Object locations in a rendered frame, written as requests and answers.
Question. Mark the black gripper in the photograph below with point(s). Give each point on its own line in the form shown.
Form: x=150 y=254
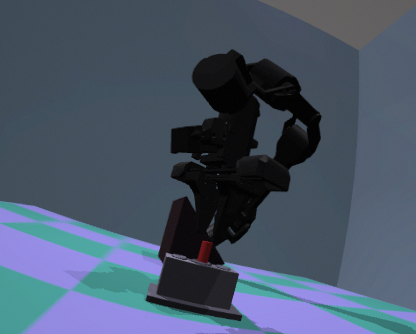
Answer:
x=237 y=182

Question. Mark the red peg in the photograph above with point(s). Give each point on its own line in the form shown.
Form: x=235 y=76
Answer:
x=204 y=252

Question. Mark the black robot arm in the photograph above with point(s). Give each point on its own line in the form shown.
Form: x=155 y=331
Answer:
x=228 y=84

